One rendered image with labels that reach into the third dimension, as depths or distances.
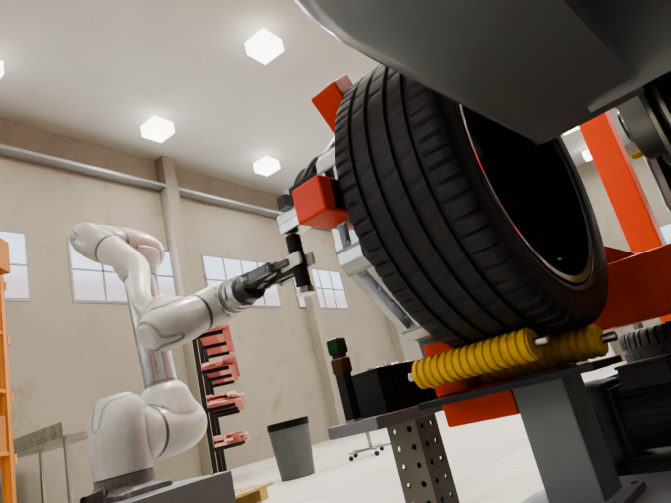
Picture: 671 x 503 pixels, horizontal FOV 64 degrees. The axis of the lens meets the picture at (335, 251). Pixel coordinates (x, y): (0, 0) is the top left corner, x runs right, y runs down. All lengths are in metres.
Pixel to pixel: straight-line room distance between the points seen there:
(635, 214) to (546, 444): 2.60
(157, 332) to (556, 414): 0.87
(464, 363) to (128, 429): 0.96
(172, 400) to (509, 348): 1.10
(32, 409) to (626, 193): 8.18
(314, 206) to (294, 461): 4.82
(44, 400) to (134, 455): 7.82
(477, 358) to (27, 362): 8.72
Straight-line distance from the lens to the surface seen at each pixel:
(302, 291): 1.22
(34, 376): 9.42
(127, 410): 1.64
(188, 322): 1.36
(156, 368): 1.81
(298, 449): 5.66
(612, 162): 3.65
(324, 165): 1.09
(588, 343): 1.06
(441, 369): 1.05
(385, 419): 1.36
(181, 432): 1.75
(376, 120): 0.95
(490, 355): 1.00
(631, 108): 1.09
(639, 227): 3.56
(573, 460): 1.08
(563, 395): 1.06
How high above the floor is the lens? 0.47
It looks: 17 degrees up
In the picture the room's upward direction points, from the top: 14 degrees counter-clockwise
